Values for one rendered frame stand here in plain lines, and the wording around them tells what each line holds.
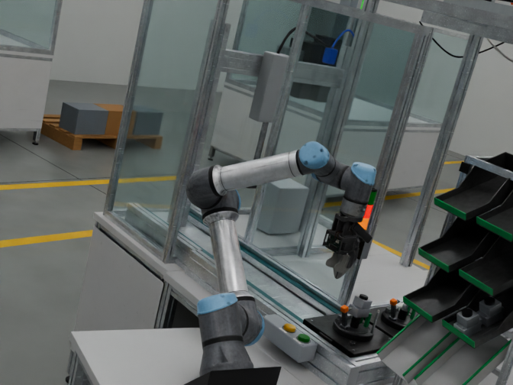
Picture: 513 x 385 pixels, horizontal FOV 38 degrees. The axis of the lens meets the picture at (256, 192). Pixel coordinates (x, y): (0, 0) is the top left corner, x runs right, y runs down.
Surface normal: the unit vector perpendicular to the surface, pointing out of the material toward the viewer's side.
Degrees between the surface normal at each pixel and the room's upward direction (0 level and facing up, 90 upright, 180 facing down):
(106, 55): 90
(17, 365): 0
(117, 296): 90
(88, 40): 90
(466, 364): 45
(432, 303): 25
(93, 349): 0
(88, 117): 90
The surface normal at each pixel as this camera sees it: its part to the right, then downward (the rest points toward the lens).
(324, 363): -0.76, 0.00
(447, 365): -0.44, -0.71
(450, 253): -0.15, -0.88
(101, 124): 0.73, 0.35
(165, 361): 0.23, -0.94
